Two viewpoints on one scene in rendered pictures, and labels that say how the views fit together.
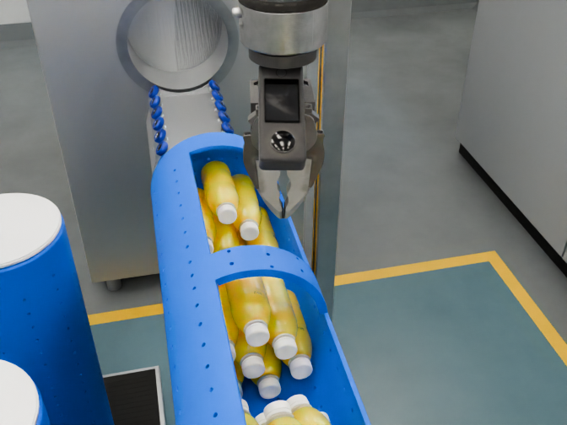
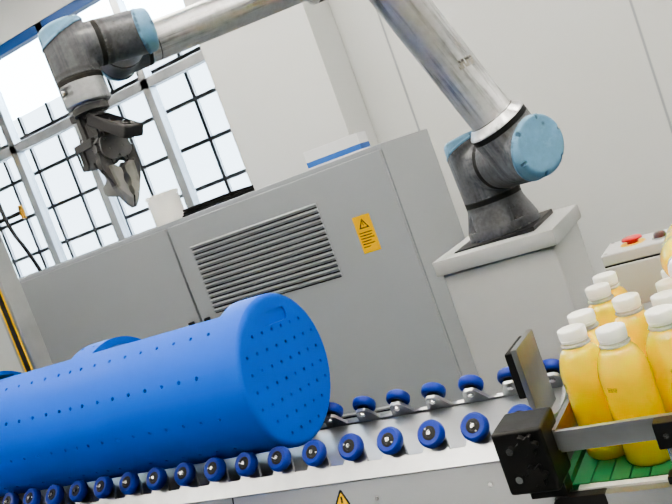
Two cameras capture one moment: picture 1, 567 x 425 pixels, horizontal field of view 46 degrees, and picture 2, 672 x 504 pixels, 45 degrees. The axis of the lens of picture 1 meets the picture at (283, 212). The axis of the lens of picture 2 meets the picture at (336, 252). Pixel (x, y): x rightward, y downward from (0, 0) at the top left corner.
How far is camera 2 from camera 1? 1.31 m
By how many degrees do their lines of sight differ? 53
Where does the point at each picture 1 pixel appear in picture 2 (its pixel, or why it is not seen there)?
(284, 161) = (135, 126)
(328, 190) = not seen: hidden behind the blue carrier
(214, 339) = (129, 348)
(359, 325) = not seen: outside the picture
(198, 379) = (141, 360)
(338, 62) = (29, 324)
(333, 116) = not seen: hidden behind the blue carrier
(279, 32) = (94, 84)
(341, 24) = (17, 292)
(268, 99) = (104, 117)
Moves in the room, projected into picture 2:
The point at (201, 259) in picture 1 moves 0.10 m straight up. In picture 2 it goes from (67, 365) to (48, 319)
